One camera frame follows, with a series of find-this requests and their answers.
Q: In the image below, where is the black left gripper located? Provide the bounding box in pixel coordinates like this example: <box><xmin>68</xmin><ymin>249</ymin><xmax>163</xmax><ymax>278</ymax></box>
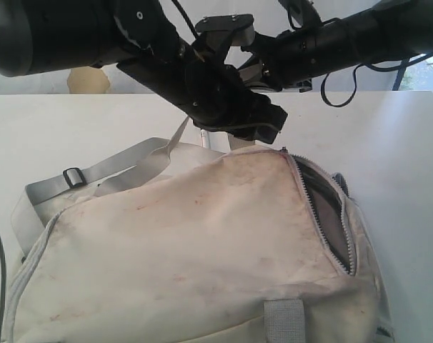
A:
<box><xmin>117</xmin><ymin>59</ymin><xmax>287</xmax><ymax>143</ymax></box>

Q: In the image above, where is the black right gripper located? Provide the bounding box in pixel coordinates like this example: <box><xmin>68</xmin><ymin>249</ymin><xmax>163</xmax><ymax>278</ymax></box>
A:
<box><xmin>237</xmin><ymin>21</ymin><xmax>331</xmax><ymax>91</ymax></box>

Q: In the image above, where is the black capped white marker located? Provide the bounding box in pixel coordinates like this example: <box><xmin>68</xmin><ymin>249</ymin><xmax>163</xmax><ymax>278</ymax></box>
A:
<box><xmin>200</xmin><ymin>129</ymin><xmax>211</xmax><ymax>149</ymax></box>

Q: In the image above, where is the white canvas backpack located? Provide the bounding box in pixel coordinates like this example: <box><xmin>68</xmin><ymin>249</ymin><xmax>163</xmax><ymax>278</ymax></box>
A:
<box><xmin>1</xmin><ymin>137</ymin><xmax>394</xmax><ymax>343</ymax></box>

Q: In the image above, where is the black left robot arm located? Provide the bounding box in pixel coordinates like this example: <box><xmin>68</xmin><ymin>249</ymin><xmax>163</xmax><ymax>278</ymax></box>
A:
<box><xmin>0</xmin><ymin>1</ymin><xmax>287</xmax><ymax>144</ymax></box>

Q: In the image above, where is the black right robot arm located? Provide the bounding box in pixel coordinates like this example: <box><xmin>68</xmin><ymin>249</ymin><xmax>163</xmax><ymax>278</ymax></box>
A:
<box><xmin>239</xmin><ymin>1</ymin><xmax>433</xmax><ymax>91</ymax></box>

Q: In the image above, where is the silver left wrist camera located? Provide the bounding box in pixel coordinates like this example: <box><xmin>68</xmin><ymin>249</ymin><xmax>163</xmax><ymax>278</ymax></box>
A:
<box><xmin>195</xmin><ymin>14</ymin><xmax>255</xmax><ymax>52</ymax></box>

